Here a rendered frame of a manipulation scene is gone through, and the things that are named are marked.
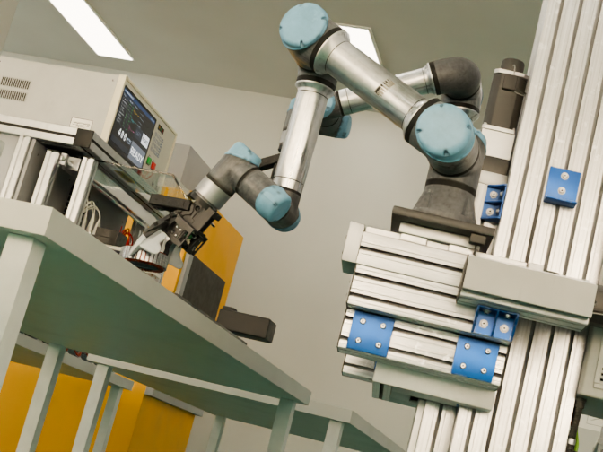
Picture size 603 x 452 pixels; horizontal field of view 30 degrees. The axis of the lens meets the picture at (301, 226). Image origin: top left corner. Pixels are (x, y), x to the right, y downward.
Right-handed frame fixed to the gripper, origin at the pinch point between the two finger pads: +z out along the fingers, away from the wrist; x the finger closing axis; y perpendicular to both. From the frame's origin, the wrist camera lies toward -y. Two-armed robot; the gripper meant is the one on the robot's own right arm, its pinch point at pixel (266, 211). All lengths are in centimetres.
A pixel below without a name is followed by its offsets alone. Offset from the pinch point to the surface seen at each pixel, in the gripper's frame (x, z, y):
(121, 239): -36, 25, -29
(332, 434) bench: 118, 51, 28
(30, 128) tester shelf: -54, 6, -54
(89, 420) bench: 132, 68, -67
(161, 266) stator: -69, 34, -9
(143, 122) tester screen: -25.1, -10.6, -35.6
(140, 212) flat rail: -17.9, 12.8, -31.1
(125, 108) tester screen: -38, -9, -38
